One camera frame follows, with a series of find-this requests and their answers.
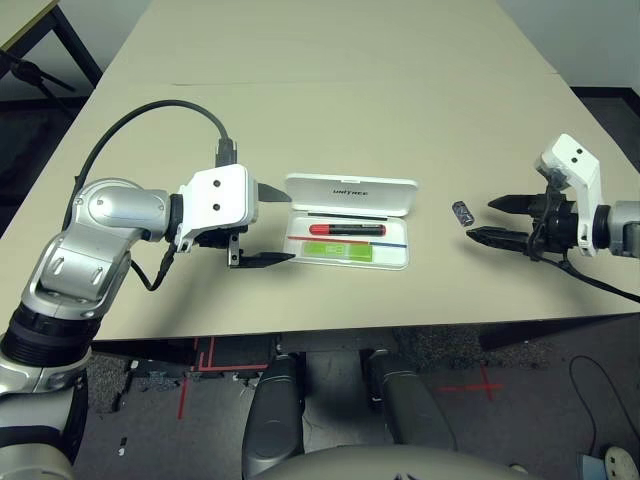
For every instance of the green white eraser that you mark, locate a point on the green white eraser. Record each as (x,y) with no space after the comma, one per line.
(335,250)

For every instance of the grey robot right leg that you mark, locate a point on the grey robot right leg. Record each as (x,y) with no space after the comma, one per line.
(405,400)

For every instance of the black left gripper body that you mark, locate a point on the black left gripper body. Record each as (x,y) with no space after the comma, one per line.
(220,237)

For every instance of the white perforated shoe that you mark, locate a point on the white perforated shoe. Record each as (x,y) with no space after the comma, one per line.
(620,457)

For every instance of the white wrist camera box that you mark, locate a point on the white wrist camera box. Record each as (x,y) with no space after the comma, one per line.
(575,160)
(220,200)

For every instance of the beige side table black frame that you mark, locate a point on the beige side table black frame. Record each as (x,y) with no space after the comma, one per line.
(20,20)

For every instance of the black table foot bar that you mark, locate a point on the black table foot bar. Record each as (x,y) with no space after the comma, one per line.
(510,336)

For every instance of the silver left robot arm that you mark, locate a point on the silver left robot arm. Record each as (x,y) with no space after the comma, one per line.
(115,205)

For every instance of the small blue box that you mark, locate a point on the small blue box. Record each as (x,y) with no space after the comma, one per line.
(592,467)

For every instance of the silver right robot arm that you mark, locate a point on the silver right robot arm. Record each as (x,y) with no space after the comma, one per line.
(622,220)

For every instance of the black tripod stand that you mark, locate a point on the black tripod stand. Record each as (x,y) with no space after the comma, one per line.
(27,70)

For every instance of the silver robot torso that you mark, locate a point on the silver robot torso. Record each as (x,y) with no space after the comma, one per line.
(400,465)

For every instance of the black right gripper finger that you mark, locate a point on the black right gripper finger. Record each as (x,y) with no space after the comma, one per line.
(500,238)
(515,204)

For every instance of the grey robot left leg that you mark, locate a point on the grey robot left leg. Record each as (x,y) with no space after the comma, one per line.
(275,415)

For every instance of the white plastic pencil case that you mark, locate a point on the white plastic pencil case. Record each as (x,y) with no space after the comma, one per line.
(360,192)

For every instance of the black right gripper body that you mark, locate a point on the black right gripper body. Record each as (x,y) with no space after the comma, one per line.
(555,225)

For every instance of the red black marker pen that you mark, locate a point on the red black marker pen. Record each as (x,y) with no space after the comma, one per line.
(350,230)

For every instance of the grey robot leg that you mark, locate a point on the grey robot leg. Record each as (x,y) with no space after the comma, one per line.
(405,400)
(275,415)

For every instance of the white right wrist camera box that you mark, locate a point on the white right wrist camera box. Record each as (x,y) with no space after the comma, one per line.
(575,160)

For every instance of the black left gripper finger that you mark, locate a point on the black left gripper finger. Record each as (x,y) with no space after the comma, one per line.
(265,260)
(272,195)

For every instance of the black table underframe bracket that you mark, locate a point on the black table underframe bracket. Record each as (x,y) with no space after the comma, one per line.
(340,341)

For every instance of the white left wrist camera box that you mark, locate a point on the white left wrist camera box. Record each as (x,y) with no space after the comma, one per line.
(220,200)

